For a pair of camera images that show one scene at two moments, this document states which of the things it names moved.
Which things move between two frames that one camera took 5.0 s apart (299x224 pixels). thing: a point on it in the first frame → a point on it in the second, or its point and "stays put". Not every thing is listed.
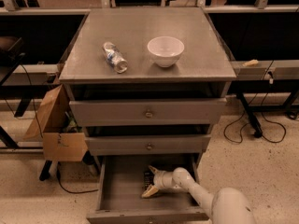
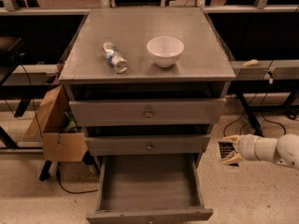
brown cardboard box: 64,139 stays put
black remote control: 149,178 → 225,148
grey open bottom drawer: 121,189 stays put
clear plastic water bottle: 114,57 stays put
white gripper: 161,179 → 248,147
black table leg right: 258,132 stays put
